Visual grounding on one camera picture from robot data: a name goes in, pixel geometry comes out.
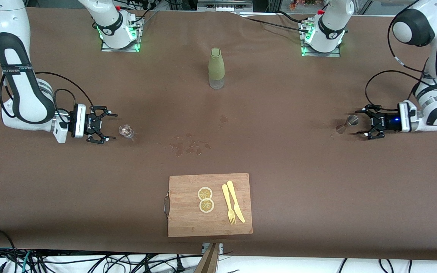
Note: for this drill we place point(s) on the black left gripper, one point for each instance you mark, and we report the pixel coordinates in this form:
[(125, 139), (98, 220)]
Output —
[(387, 121)]

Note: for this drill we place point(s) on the green sleeved glass bottle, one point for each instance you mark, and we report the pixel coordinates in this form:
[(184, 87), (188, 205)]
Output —
[(216, 68)]

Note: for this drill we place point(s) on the grey power strip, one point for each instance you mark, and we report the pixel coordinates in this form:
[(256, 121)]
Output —
[(224, 5)]

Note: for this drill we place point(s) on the metal post bracket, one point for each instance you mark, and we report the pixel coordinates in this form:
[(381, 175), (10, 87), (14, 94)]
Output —
[(220, 248)]

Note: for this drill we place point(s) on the yellow plastic knife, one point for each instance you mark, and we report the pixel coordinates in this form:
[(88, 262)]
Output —
[(233, 197)]

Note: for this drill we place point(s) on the steel double jigger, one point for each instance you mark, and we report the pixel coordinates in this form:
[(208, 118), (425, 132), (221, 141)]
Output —
[(352, 120)]

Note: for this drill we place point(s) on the small spilled liquid puddle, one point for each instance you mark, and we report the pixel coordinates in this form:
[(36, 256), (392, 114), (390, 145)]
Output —
[(224, 120)]

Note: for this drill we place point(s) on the clear glass cup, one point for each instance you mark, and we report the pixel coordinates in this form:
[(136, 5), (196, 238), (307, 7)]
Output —
[(125, 130)]

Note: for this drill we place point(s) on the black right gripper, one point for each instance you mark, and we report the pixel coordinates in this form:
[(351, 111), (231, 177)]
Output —
[(89, 123)]

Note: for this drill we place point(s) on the wooden post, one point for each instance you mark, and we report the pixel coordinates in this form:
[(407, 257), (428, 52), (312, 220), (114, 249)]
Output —
[(208, 261)]

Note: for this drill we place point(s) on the large spilled liquid puddle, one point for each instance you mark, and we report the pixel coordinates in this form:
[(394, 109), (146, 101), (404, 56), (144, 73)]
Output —
[(181, 151)]

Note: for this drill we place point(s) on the yellow plastic fork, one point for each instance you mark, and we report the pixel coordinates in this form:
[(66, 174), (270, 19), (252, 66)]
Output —
[(227, 199)]

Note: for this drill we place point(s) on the wooden cutting board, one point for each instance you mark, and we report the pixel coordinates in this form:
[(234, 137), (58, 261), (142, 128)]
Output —
[(188, 216)]

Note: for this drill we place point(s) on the yellow lemon slice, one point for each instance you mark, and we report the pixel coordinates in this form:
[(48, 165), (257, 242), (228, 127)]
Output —
[(205, 193), (206, 206)]

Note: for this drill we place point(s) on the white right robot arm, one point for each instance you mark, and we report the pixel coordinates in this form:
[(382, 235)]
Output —
[(32, 106)]

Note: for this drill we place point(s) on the brown table cover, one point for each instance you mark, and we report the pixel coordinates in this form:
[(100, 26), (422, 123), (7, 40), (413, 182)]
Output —
[(317, 189)]

